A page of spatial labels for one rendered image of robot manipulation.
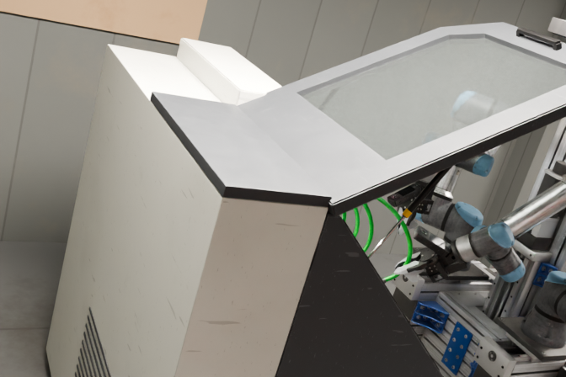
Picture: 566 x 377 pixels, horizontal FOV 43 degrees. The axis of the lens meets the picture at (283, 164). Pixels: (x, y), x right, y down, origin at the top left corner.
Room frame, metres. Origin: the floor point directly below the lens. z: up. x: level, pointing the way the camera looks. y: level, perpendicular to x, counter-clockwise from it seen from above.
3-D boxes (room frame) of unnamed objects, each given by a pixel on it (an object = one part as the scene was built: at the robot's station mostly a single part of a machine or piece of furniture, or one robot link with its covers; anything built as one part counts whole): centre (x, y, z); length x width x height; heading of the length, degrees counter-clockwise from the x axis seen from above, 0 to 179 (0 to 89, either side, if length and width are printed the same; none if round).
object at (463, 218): (2.66, -0.73, 1.20); 0.13 x 0.12 x 0.14; 67
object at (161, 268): (2.19, 0.32, 0.75); 1.40 x 0.28 x 1.50; 29
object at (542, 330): (2.23, -0.99, 1.09); 0.15 x 0.15 x 0.10
